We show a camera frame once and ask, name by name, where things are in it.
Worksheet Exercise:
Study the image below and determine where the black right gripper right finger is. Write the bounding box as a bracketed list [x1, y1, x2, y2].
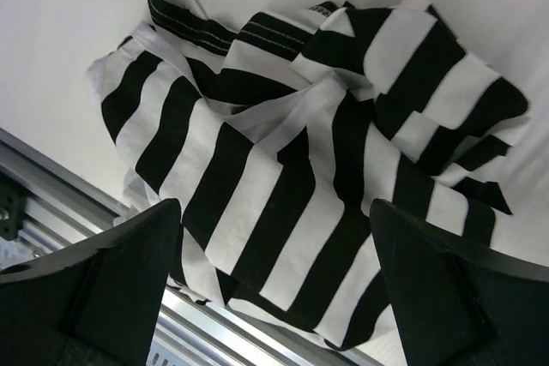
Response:
[370, 199, 548, 365]

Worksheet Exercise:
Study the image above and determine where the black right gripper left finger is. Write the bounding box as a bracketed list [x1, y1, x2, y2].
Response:
[1, 200, 181, 365]

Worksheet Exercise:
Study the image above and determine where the black white striped tank top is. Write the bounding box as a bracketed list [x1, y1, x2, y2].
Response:
[87, 0, 529, 350]

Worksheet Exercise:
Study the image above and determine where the aluminium mounting rail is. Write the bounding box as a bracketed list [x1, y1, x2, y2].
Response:
[1, 131, 405, 365]

